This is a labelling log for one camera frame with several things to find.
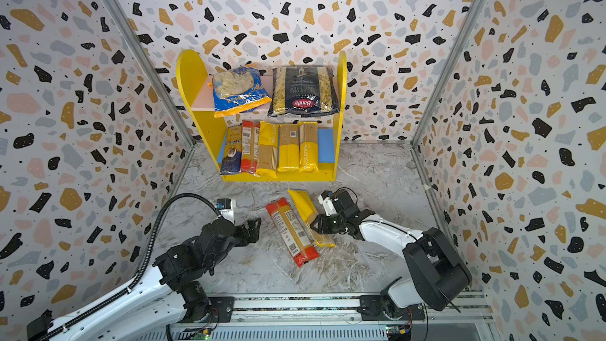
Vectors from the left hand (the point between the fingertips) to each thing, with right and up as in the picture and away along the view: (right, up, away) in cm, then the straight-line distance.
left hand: (251, 219), depth 75 cm
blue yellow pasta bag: (-12, +18, +17) cm, 28 cm away
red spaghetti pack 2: (+14, -11, +11) cm, 21 cm away
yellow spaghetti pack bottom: (+17, +25, +22) cm, 37 cm away
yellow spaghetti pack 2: (+9, +24, +22) cm, 34 cm away
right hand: (+18, -3, +10) cm, 21 cm away
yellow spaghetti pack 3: (+18, -1, +13) cm, 22 cm away
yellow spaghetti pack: (+2, +18, +17) cm, 25 cm away
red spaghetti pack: (-7, +25, +22) cm, 35 cm away
